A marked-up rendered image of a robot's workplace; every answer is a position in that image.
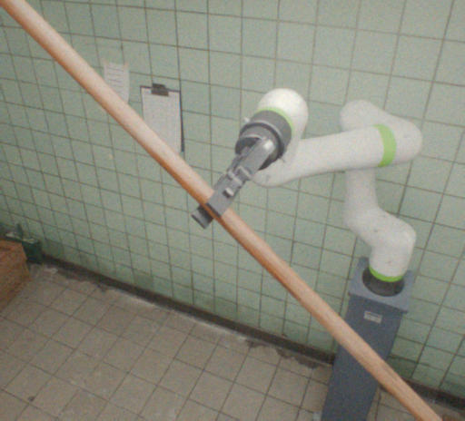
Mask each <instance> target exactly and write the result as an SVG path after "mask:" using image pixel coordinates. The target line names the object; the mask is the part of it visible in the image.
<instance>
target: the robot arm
mask: <svg viewBox="0 0 465 421"><path fill-rule="evenodd" d="M308 115H309V114H308V107H307V104H306V102H305V101H304V100H303V99H302V97H301V96H300V95H299V94H298V93H296V92H295V91H292V90H288V89H278V90H273V91H271V92H269V93H267V94H266V95H265V96H264V97H263V98H262V99H261V100H260V101H259V104H258V107H257V110H256V112H255V113H254V115H253V116H252V118H251V119H247V118H244V121H245V125H244V126H243V127H242V129H241V131H240V133H239V139H238V140H237V142H236V145H234V155H236V157H234V158H233V159H232V163H231V164H230V165H229V166H228V168H227V169H226V172H224V173H221V174H220V176H219V178H218V181H217V182H216V183H215V184H214V185H213V186H212V188H213V189H214V194H213V195H212V197H210V198H209V199H208V200H207V202H206V203H205V206H206V207H207V208H209V210H210V211H212V212H213V213H215V214H216V215H217V217H218V218H221V217H222V215H223V214H224V213H225V212H226V211H227V209H228V208H229V206H230V205H231V202H232V201H233V199H234V198H236V196H237V195H238V193H239V192H240V191H239V190H238V189H240V188H242V187H243V185H244V184H245V182H246V181H252V182H254V183H255V184H256V185H258V186H260V187H263V188H275V187H278V186H281V185H283V184H286V183H290V182H293V181H297V180H303V178H307V177H311V176H316V175H321V174H325V173H332V172H337V171H344V174H346V187H345V201H344V202H343V209H342V221H343V223H344V225H346V226H347V228H348V229H349V230H351V232H352V233H353V234H354V235H356V236H357V237H358V238H359V239H360V240H362V241H364V242H365V243H366V244H368V245H369V247H370V248H371V255H370V265H369V267H368V268H365V269H364V271H363V272H362V276H361V280H362V283H363V285H364V286H365V287H366V288H367V289H368V290H369V292H372V293H374V294H376V295H378V296H382V297H387V298H389V297H396V295H398V294H400V293H401V292H402V291H403V289H404V285H405V282H404V278H403V274H404V273H405V271H406V269H407V267H409V263H410V260H411V255H412V252H413V249H414V245H415V242H416V232H415V230H414V229H413V228H412V227H411V226H410V225H409V224H407V223H405V222H404V221H402V220H400V219H397V218H395V217H393V216H391V215H390V214H389V213H387V212H386V211H385V210H383V209H382V208H379V207H378V204H377V199H376V189H375V168H383V167H390V166H395V165H402V164H406V163H409V162H410V161H412V160H413V159H415V158H416V157H417V156H418V154H419V153H420V150H421V148H422V135H421V133H420V129H419V128H418V127H417V126H416V125H415V124H414V123H412V122H408V121H404V120H402V119H400V117H397V116H394V115H391V114H389V113H387V112H385V111H383V110H381V109H379V108H378V107H376V105H375V104H373V103H371V102H368V101H365V100H355V101H352V102H348V103H346V104H345V105H344V106H343V107H342V108H341V111H340V114H339V117H338V124H339V129H340V133H337V134H333V135H327V136H322V137H314V138H308V139H300V138H301V135H302V134H303V131H304V129H305V126H306V124H307V122H308ZM191 217H192V218H193V219H194V220H195V221H196V222H197V223H199V224H200V225H201V226H202V227H203V229H204V230H205V229H206V227H207V226H208V225H209V224H210V222H212V221H213V217H212V215H210V214H209V213H208V212H207V211H206V210H205V209H204V208H203V207H202V206H201V205H199V207H197V208H196V209H195V210H194V212H193V213H192V214H191Z"/></svg>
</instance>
